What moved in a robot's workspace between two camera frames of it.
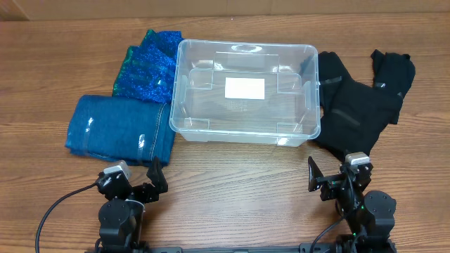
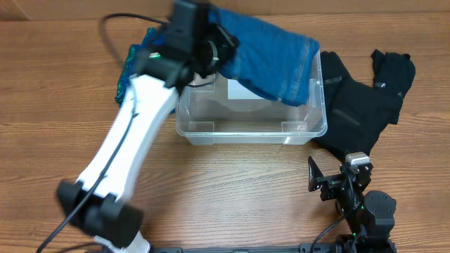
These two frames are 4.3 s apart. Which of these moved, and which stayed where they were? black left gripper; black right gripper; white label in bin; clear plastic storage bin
Moved: black left gripper
Stayed: clear plastic storage bin; black right gripper; white label in bin
